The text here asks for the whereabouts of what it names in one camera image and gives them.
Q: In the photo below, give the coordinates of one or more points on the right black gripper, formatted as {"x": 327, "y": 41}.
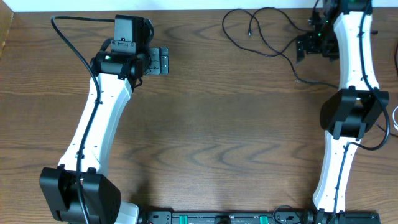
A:
{"x": 310, "y": 46}

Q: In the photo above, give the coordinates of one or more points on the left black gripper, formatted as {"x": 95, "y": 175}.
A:
{"x": 160, "y": 60}

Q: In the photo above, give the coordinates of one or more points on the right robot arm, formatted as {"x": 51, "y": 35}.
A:
{"x": 342, "y": 31}

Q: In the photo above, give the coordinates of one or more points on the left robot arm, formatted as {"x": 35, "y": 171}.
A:
{"x": 78, "y": 189}

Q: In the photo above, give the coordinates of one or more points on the wooden side panel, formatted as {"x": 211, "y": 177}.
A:
{"x": 6, "y": 19}

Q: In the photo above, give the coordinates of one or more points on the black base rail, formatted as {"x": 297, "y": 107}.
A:
{"x": 283, "y": 214}

